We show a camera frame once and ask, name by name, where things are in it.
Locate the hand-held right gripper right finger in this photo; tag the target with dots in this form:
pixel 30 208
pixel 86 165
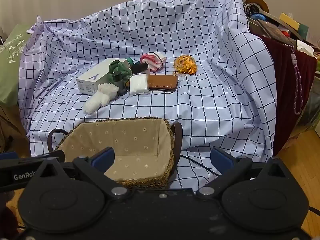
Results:
pixel 221 161

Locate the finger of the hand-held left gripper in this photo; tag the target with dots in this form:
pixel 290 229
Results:
pixel 22 177
pixel 10 155

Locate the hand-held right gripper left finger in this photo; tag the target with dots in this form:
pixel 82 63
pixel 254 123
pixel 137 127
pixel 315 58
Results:
pixel 103 158

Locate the woven basket with fabric lining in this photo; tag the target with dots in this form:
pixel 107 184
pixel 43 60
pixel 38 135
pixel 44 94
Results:
pixel 140 140

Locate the white fluffy plush toy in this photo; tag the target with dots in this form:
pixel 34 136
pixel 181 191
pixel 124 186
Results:
pixel 100 97

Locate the grey-green cosmetic bottle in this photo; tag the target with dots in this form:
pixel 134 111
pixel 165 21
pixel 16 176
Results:
pixel 122 88

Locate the white tissue pack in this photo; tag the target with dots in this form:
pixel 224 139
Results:
pixel 138 85

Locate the black and yellow pompom toy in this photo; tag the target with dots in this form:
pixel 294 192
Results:
pixel 140 68

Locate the white and pink towel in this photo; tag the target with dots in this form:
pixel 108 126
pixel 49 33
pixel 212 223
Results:
pixel 155 60

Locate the white checked bed sheet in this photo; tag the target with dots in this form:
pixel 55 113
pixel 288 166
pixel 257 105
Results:
pixel 200 92

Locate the white cardboard box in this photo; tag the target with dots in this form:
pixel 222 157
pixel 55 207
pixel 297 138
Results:
pixel 97 77

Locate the green pillow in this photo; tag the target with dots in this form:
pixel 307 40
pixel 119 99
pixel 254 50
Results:
pixel 12 62

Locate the brown leather case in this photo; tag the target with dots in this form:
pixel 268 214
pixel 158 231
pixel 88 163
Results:
pixel 162 82

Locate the dark red velvet cloth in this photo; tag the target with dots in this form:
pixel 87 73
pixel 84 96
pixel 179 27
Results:
pixel 285 80

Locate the dark hardcover book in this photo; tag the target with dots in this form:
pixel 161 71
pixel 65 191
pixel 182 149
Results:
pixel 275 31

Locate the blue ball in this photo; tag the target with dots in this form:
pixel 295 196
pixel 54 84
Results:
pixel 256 17

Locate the green card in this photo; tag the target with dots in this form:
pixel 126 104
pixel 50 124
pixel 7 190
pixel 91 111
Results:
pixel 303 31

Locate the yellow box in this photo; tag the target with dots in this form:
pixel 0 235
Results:
pixel 288 21

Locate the curved wooden frame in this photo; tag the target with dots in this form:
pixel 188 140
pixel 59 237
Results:
pixel 260 1

